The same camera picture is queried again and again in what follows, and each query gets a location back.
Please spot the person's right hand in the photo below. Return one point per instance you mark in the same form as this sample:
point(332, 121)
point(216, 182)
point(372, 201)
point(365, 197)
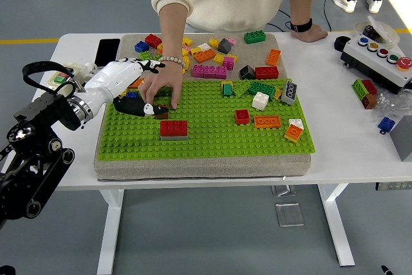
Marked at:
point(167, 77)

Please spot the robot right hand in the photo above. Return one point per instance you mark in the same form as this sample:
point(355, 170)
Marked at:
point(385, 270)

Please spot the person's left hand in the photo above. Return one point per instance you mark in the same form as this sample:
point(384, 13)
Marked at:
point(310, 34)

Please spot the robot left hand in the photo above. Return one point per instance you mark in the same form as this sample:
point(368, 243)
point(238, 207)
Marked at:
point(116, 77)

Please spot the brown four-stud brick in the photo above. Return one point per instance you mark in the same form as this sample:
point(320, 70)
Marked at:
point(162, 116)

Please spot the red eight-stud brick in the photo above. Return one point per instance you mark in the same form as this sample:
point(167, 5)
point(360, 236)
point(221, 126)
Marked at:
point(266, 73)
point(174, 128)

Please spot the grey eight-stud brick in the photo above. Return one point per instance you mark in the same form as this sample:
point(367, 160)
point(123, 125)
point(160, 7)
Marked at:
point(174, 138)

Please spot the person's right forearm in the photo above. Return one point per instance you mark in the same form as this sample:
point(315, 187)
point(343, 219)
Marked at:
point(174, 30)

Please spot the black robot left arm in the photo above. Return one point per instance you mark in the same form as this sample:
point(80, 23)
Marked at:
point(58, 107)

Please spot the yellow four-stud brick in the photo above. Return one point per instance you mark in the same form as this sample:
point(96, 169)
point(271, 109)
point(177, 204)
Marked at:
point(186, 53)
point(213, 42)
point(188, 62)
point(123, 92)
point(218, 59)

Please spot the orange eight-stud brick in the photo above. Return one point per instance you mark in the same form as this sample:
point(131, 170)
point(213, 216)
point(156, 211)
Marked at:
point(137, 83)
point(158, 50)
point(204, 56)
point(273, 57)

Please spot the blue four-stud brick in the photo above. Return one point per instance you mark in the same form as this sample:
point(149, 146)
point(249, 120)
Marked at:
point(141, 47)
point(132, 95)

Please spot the pink four-stud brick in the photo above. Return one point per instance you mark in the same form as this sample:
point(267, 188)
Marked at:
point(197, 71)
point(228, 63)

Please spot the small pink brick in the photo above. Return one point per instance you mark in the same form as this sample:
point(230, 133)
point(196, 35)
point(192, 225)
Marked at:
point(231, 41)
point(187, 47)

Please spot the red four-stud brick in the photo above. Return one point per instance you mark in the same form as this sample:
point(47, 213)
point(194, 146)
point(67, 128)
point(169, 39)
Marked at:
point(241, 117)
point(151, 40)

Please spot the green eight-stud brick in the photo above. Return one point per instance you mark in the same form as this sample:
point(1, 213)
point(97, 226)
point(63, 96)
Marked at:
point(261, 89)
point(255, 37)

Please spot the small teal green brick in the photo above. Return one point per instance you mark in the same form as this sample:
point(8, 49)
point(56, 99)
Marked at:
point(227, 90)

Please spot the grey six-stud brick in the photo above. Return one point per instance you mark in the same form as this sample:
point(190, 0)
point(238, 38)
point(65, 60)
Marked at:
point(288, 93)

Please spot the dark grey roof brick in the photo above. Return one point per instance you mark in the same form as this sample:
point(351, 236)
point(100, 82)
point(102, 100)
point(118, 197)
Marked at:
point(224, 46)

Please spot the lime green flat brick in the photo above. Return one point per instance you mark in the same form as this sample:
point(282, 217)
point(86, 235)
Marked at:
point(240, 89)

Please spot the black four-stud brick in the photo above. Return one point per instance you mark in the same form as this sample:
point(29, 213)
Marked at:
point(246, 72)

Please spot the white four-stud brick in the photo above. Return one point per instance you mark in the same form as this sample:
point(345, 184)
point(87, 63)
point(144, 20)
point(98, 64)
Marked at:
point(296, 123)
point(259, 101)

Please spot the orange brick hollow side up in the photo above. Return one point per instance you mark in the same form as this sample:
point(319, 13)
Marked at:
point(266, 122)

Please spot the orange and yellow brick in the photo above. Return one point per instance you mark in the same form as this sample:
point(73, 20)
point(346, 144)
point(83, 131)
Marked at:
point(292, 132)

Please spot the black wristband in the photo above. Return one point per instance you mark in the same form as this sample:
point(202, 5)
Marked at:
point(301, 26)

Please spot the black smartphone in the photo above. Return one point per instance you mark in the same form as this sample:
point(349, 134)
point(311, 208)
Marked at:
point(107, 53)

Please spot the small white plastic part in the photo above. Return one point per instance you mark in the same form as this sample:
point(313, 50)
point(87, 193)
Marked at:
point(89, 68)

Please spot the tiny black bits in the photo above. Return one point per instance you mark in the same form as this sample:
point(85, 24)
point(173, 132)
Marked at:
point(83, 123)

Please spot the white button control box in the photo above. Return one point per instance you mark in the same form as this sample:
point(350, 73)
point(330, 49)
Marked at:
point(370, 62)

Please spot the white table leg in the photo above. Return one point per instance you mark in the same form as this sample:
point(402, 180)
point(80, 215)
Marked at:
point(334, 223)
point(111, 230)

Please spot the clear plastic lidded container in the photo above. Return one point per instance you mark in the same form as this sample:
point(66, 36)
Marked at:
point(386, 32)

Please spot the green studded baseplate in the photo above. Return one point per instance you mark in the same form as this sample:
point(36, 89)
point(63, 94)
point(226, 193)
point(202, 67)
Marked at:
point(209, 146)

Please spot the table height control panel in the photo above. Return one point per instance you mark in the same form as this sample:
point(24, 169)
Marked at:
point(394, 186)

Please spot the grey foam mat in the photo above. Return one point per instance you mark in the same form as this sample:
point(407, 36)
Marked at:
point(199, 167)

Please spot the clear plastic bag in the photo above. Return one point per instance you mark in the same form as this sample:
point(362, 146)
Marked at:
point(391, 102)

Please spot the clear floor cover plate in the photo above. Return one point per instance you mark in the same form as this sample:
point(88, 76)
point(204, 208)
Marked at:
point(283, 191)
point(289, 215)

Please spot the grey box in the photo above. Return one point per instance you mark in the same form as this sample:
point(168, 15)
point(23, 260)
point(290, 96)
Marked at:
point(404, 143)

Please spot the cream switch box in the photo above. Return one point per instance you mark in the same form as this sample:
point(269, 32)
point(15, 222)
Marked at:
point(59, 78)

